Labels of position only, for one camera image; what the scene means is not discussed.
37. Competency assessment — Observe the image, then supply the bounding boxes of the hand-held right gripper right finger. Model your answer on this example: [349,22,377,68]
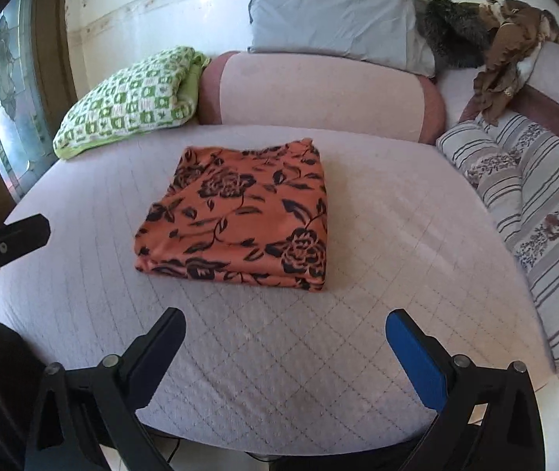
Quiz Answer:
[385,309,545,471]

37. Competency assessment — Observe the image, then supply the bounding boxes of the large striped floral cushion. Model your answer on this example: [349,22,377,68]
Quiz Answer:
[475,110,559,381]

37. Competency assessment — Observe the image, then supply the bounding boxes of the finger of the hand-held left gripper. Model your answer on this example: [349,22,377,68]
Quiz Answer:
[0,213,51,301]

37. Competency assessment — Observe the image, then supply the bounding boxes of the stained glass window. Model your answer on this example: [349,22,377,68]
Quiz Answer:
[0,0,59,199]

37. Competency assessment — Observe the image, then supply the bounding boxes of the wooden window frame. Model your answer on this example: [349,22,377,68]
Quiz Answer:
[30,0,80,126]

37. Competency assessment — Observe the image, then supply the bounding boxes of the orange floral garment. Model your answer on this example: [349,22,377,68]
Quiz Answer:
[135,140,330,292]

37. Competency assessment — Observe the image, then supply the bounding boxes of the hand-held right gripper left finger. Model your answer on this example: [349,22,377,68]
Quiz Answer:
[24,307,185,471]

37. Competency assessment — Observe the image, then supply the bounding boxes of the green checked knitted pillow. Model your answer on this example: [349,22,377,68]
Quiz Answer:
[53,46,211,161]

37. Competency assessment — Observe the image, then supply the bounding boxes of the pink quilted bed cover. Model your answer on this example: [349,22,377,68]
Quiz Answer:
[0,125,555,457]

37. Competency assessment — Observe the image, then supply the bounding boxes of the grey pillow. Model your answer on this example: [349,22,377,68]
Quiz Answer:
[246,0,437,78]

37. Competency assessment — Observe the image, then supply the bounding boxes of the small striped floral cushion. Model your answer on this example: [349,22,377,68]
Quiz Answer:
[436,120,524,236]

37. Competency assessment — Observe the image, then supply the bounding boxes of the brown crumpled cloth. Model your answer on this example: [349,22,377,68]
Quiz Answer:
[472,0,559,126]

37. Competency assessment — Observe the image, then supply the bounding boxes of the dark furry cloth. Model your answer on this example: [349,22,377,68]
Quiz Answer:
[414,0,501,70]

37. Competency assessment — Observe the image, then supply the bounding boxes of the pink bolster cushion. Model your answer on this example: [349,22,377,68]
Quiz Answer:
[197,50,448,145]

